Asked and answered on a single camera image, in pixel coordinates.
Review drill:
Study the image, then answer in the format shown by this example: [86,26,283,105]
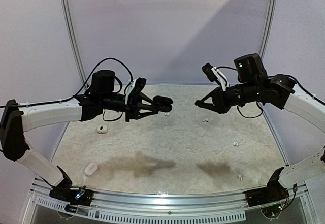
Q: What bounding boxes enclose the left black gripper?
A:
[101,92,159,122]

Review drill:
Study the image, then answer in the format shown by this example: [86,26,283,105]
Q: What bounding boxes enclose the black oval charging case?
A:
[153,95,173,113]

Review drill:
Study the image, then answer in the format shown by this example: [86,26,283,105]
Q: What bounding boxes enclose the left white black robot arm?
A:
[1,70,173,201]

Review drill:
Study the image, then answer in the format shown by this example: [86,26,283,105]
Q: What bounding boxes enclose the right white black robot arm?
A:
[195,53,324,202]

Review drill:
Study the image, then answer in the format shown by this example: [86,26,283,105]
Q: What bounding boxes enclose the small white open case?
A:
[96,125,108,134]

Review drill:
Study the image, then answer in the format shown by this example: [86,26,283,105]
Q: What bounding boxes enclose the white oval closed case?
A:
[84,162,98,176]

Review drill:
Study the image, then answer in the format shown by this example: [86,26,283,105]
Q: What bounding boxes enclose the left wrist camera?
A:
[125,77,147,103]

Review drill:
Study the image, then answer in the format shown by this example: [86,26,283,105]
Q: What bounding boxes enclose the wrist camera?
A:
[125,77,147,103]
[201,63,229,91]

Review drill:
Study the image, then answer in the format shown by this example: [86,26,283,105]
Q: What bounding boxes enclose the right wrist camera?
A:
[201,63,229,91]

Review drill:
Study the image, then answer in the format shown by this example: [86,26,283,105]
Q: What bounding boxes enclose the aluminium front rail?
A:
[30,176,309,212]

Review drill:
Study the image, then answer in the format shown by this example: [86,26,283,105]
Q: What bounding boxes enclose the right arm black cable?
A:
[217,66,325,119]

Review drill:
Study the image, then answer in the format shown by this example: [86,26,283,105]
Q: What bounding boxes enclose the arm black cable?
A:
[217,66,325,119]
[0,57,134,122]

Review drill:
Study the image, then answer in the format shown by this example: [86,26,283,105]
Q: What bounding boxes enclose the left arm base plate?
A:
[49,185,94,206]

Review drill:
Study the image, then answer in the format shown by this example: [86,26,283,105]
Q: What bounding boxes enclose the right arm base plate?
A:
[244,186,289,207]

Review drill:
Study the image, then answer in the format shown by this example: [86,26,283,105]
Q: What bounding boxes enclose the white slotted cable duct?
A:
[31,197,247,223]

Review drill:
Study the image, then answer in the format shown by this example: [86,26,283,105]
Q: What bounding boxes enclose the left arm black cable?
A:
[0,57,134,122]

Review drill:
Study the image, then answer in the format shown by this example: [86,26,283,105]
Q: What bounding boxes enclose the right aluminium frame post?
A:
[259,0,277,59]

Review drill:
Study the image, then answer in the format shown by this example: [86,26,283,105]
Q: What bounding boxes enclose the aluminium frame post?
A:
[259,0,277,59]
[61,0,88,87]

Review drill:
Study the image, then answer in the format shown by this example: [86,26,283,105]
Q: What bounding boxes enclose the left aluminium frame post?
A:
[61,0,88,87]

